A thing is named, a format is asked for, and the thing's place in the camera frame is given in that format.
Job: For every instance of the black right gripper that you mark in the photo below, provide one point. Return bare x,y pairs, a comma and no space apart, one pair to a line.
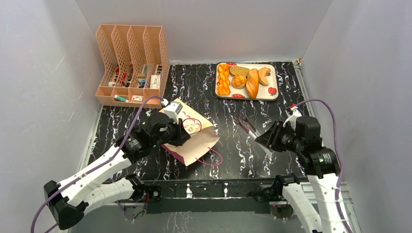
273,135

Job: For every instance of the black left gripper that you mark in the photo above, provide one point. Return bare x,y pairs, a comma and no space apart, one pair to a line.
182,136

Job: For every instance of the pink paper gift bag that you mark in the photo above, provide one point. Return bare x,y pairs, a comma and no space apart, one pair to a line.
203,137

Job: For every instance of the strawberry print metal tray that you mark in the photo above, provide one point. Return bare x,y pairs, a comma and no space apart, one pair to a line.
269,93

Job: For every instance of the silver metal tongs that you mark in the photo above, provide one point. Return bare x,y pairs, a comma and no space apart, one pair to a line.
245,123

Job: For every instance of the orange braided fake bread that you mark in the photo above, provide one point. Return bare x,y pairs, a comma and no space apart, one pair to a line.
223,80

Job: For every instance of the long golden fake baguette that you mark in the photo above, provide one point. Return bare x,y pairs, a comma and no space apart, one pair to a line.
252,84

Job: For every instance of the tan fake bread roll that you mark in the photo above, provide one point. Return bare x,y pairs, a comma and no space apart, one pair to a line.
262,74

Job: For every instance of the round golden fake bun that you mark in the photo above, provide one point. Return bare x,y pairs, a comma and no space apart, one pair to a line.
239,81

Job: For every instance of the brown fake bread slice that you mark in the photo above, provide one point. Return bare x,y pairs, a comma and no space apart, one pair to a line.
237,70

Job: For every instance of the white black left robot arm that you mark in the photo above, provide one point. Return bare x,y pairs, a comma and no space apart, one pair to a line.
71,199

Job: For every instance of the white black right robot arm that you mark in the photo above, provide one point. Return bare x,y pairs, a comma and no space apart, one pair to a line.
323,171

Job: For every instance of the small white card box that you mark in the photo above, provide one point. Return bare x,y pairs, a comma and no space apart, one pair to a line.
137,98

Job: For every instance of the white medicine box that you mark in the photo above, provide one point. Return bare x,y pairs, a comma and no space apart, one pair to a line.
155,81

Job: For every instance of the green white tube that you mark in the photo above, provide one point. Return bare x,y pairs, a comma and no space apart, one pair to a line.
120,98

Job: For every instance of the peach plastic file organizer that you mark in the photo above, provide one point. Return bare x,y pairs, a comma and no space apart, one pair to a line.
131,54

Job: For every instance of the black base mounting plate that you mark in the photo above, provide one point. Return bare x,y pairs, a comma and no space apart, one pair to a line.
280,210

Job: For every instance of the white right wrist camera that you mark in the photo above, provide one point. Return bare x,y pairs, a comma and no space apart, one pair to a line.
293,117

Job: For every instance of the aluminium frame rail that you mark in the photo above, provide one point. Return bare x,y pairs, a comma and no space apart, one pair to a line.
156,192

